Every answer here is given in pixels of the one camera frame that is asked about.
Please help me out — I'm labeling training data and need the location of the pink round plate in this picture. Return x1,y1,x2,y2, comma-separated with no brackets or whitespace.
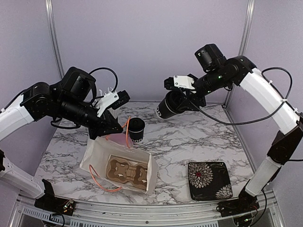
105,133,127,146

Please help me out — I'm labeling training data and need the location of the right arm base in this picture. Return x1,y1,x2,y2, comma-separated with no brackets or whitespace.
216,190,260,217

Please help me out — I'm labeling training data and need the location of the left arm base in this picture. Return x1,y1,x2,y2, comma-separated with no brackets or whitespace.
34,179,75,216

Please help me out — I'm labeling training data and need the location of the black paper coffee cup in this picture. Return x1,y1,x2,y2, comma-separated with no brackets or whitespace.
156,91,186,119

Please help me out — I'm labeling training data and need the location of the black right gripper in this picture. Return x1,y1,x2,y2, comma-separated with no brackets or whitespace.
177,67,231,111

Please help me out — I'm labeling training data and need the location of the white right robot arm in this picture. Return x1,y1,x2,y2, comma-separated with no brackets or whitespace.
173,44,303,212

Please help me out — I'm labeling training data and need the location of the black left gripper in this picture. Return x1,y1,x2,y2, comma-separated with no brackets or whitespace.
56,95,124,140

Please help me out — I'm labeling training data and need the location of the brown cardboard cup carrier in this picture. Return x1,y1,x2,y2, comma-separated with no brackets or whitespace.
106,155,148,191

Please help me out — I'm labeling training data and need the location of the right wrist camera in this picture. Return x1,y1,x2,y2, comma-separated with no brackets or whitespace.
164,75,195,91

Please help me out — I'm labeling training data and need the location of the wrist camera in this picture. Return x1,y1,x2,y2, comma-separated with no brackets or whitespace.
164,75,195,91
96,90,130,117

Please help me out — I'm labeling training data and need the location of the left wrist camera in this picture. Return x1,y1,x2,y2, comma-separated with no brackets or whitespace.
96,90,130,117

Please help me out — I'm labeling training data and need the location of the white wrapped straws bundle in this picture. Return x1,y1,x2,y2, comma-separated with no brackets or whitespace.
99,87,120,120

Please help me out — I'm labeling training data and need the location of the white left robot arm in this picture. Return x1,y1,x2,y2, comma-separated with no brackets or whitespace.
0,67,129,149

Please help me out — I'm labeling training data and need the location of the cream bear paper bag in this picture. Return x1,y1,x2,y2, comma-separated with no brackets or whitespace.
79,115,159,195

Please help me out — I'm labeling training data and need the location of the black floral square plate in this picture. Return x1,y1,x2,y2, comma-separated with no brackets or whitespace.
187,162,233,201

